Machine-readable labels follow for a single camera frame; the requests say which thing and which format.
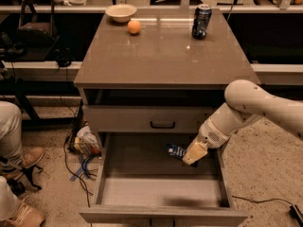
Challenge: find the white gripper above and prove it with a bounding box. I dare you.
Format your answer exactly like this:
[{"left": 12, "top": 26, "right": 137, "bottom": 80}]
[{"left": 183, "top": 119, "right": 230, "bottom": 166}]

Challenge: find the blue rxbar blueberry bar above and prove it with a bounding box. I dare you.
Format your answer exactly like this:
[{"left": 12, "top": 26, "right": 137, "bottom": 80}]
[{"left": 167, "top": 144, "right": 187, "bottom": 164}]

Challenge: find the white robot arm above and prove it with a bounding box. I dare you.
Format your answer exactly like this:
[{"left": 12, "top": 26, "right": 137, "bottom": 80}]
[{"left": 183, "top": 79, "right": 303, "bottom": 165}]

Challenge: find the open lower drawer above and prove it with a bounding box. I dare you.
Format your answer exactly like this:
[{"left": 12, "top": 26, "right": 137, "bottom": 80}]
[{"left": 80, "top": 132, "right": 248, "bottom": 227}]

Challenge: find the grey drawer cabinet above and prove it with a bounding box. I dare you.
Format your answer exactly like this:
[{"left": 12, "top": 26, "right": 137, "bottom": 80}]
[{"left": 73, "top": 7, "right": 261, "bottom": 227}]

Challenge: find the closed upper drawer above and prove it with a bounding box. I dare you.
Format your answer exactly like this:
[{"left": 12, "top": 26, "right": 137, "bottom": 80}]
[{"left": 82, "top": 105, "right": 214, "bottom": 133}]

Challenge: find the snack bag on floor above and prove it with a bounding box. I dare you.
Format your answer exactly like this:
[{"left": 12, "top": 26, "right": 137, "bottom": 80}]
[{"left": 74, "top": 126, "right": 100, "bottom": 156}]

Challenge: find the blue soda can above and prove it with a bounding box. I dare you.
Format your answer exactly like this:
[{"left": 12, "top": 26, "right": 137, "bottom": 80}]
[{"left": 191, "top": 4, "right": 212, "bottom": 40}]

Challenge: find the orange fruit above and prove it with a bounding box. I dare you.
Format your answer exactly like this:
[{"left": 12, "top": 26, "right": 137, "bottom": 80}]
[{"left": 128, "top": 20, "right": 141, "bottom": 35}]

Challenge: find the white bowl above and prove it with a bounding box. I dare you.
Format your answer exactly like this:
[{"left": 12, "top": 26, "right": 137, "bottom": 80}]
[{"left": 105, "top": 4, "right": 137, "bottom": 23}]

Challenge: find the tan boot lower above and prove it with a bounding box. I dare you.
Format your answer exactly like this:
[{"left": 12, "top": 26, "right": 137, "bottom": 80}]
[{"left": 1, "top": 201, "right": 45, "bottom": 227}]

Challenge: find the tan boot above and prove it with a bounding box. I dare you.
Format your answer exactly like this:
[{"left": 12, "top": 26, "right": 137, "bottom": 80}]
[
  {"left": 0, "top": 147, "right": 45, "bottom": 180},
  {"left": 1, "top": 201, "right": 45, "bottom": 227}
]

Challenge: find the tan boot upper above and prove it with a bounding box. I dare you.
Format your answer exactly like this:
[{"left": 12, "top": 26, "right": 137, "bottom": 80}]
[{"left": 0, "top": 147, "right": 45, "bottom": 180}]

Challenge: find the person leg upper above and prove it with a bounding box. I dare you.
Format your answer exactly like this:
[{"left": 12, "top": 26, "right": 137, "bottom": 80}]
[{"left": 0, "top": 101, "right": 23, "bottom": 165}]

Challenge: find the person leg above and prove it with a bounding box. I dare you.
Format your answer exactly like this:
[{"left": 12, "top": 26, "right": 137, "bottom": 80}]
[
  {"left": 0, "top": 176, "right": 19, "bottom": 221},
  {"left": 0, "top": 101, "right": 23, "bottom": 165}
]

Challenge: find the person leg lower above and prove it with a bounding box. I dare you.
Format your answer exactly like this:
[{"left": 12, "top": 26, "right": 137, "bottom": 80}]
[{"left": 0, "top": 176, "right": 19, "bottom": 221}]

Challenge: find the black bag on shelf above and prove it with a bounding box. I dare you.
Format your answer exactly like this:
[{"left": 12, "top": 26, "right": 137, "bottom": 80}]
[{"left": 16, "top": 0, "right": 60, "bottom": 47}]

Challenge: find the blue cable on floor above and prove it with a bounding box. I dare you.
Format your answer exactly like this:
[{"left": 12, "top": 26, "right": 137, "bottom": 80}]
[{"left": 80, "top": 154, "right": 99, "bottom": 180}]

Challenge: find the black cable on floor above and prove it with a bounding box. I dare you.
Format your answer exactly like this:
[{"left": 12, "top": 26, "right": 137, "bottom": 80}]
[{"left": 62, "top": 101, "right": 95, "bottom": 208}]

